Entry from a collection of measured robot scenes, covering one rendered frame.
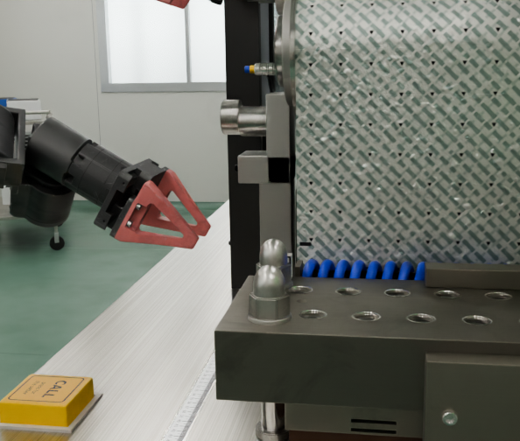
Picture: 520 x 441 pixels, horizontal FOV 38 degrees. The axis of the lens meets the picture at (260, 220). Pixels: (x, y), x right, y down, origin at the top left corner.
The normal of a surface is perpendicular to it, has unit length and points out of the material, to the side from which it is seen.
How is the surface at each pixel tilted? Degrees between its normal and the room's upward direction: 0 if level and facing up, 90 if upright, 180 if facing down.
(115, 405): 0
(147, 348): 0
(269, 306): 90
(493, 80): 90
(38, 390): 0
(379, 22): 69
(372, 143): 90
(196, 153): 90
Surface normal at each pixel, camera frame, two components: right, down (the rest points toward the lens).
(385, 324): -0.02, -0.98
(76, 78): -0.16, 0.21
